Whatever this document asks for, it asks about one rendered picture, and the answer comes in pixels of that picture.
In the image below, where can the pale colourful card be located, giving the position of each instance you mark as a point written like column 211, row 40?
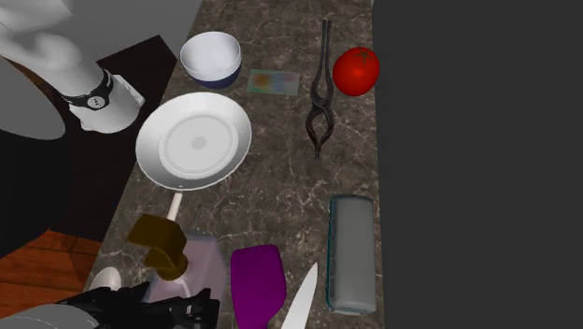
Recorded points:
column 273, row 82

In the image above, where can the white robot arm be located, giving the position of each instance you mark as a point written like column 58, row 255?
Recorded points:
column 45, row 50

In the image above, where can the white knife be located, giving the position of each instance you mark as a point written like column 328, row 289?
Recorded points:
column 303, row 303

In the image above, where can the purple spatula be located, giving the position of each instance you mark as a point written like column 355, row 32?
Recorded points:
column 257, row 284

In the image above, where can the brown angular object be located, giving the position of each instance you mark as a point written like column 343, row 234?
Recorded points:
column 157, row 239

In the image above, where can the red tomato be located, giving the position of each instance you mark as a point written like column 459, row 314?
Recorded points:
column 356, row 72

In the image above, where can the black metal tongs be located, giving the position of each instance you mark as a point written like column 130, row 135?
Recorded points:
column 321, row 102

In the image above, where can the white frying pan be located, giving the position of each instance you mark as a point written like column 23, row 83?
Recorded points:
column 196, row 141

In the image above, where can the grey box with teal edges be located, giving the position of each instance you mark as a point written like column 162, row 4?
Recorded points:
column 351, row 255

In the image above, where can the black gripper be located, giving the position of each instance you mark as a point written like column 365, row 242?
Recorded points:
column 136, row 312

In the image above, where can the dark robot stand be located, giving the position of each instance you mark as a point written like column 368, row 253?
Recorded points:
column 105, row 182

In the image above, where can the white bowl with blue base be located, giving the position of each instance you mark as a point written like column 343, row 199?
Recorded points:
column 210, row 57

